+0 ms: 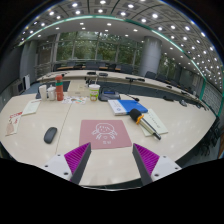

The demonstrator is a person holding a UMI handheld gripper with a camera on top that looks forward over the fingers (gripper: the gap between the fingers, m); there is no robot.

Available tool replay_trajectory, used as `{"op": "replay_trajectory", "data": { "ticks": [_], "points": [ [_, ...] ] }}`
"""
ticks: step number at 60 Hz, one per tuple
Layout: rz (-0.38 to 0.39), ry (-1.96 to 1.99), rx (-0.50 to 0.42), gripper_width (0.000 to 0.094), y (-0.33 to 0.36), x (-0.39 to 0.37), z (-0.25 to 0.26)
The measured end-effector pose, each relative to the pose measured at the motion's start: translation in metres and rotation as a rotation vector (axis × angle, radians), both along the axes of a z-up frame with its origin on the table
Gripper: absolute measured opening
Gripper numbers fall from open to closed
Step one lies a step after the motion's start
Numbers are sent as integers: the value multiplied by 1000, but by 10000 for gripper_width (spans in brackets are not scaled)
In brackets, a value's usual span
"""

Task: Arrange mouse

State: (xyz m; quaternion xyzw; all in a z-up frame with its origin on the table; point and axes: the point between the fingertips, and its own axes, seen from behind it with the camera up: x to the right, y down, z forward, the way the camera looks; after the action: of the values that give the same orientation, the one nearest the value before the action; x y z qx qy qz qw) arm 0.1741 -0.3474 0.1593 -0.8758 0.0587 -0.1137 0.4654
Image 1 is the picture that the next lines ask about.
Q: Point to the colourful sticker sheet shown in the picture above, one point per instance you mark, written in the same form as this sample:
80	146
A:
74	100

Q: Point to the long curved conference table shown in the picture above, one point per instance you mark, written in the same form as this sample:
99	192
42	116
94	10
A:
116	78

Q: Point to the blue book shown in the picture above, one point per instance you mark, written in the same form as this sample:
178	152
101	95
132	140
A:
123	107

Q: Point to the orange red water bottle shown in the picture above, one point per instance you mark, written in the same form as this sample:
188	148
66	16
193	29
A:
59	87

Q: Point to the pink mouse pad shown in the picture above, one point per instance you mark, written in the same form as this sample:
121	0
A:
104	134

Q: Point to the red and white leaflet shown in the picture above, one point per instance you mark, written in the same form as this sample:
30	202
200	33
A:
13	123

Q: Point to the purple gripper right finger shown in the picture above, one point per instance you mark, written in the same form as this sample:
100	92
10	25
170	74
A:
151	166

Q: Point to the black computer mouse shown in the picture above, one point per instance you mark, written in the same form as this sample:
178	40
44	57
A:
50	134

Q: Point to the clear plastic drink cup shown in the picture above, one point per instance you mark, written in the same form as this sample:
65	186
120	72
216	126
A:
94	91

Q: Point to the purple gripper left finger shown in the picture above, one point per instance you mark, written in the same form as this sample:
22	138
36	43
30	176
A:
70	166

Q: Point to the white paper cup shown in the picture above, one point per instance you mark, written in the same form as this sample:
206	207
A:
43	92

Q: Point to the black and silver microphone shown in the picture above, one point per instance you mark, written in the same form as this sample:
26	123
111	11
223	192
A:
138	118

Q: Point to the pale green booklet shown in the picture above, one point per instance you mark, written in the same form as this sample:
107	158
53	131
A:
152	118

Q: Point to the white mug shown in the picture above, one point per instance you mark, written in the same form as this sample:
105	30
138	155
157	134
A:
51	93

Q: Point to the black desk phone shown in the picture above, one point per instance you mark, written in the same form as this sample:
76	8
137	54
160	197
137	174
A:
108	95

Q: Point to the white notebook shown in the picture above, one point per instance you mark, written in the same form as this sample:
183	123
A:
31	107

